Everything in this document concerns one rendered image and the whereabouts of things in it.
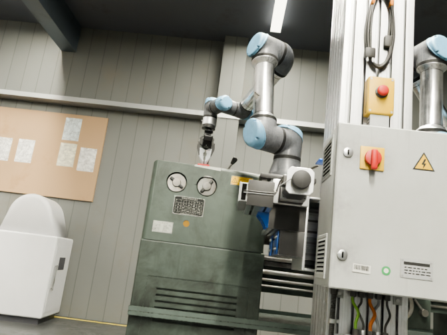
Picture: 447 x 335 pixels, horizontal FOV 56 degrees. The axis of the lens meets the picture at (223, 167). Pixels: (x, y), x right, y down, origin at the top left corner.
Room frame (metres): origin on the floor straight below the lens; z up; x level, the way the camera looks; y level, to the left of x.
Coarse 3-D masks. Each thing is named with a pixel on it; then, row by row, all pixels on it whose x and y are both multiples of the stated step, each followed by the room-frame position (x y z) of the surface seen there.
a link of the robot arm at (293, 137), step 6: (282, 126) 1.70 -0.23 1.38; (288, 126) 1.69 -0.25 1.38; (294, 126) 1.69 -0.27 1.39; (288, 132) 1.68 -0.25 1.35; (294, 132) 1.69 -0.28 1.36; (300, 132) 1.71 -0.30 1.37; (288, 138) 1.67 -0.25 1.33; (294, 138) 1.69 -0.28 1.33; (300, 138) 1.71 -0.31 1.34; (282, 144) 1.67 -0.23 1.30; (288, 144) 1.68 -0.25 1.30; (294, 144) 1.69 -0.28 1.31; (300, 144) 1.71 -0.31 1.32; (282, 150) 1.69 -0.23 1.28; (288, 150) 1.69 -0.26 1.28; (294, 150) 1.69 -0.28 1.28; (300, 150) 1.72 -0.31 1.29; (300, 156) 1.72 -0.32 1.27
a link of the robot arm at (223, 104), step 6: (222, 96) 1.98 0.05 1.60; (228, 96) 1.99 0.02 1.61; (210, 102) 2.06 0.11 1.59; (216, 102) 2.00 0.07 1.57; (222, 102) 1.97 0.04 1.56; (228, 102) 1.99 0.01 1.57; (234, 102) 2.04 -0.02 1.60; (210, 108) 2.06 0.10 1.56; (216, 108) 2.02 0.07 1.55; (222, 108) 1.99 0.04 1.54; (228, 108) 2.00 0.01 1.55; (234, 108) 2.03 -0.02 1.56; (228, 114) 2.06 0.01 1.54
